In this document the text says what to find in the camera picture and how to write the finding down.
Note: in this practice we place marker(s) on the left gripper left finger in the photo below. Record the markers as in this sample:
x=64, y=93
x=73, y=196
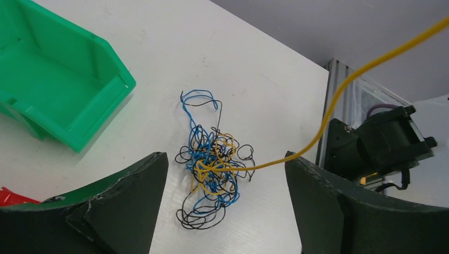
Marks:
x=116, y=214

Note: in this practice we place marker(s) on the red two-compartment plastic bin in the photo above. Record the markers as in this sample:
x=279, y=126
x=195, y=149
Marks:
x=9, y=198

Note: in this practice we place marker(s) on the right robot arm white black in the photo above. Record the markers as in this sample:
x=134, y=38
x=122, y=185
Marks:
x=390, y=140

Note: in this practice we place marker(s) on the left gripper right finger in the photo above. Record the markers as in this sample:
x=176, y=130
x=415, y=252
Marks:
x=335, y=215

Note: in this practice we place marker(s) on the green plastic bin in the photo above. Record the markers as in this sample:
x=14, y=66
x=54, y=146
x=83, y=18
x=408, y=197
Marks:
x=58, y=79

